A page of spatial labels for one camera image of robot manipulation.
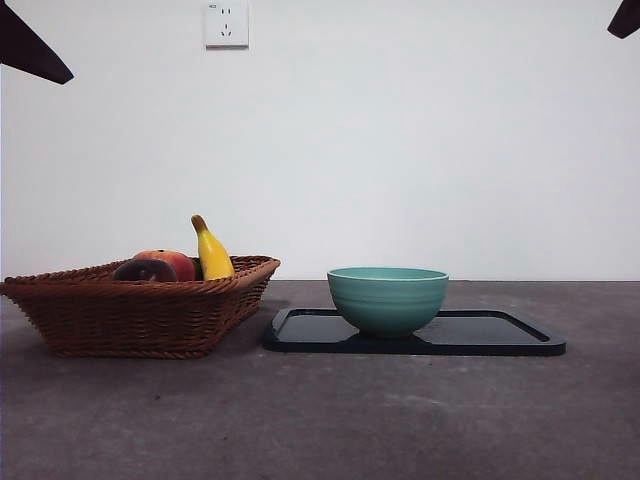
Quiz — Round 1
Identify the red yellow apple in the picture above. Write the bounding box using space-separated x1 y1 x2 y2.
132 249 197 282

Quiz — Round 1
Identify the white wall socket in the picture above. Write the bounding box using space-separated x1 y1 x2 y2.
204 2 250 50

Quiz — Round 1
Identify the brown wicker basket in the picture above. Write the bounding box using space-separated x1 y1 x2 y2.
0 255 282 360

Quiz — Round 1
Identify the yellow banana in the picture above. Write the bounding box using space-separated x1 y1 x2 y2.
191 214 236 281

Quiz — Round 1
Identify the teal green bowl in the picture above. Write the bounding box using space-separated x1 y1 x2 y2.
327 266 450 340

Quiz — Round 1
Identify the dark red plum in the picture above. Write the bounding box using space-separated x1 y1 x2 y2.
111 259 179 284

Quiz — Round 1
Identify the black tray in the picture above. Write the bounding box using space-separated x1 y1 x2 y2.
262 307 568 357

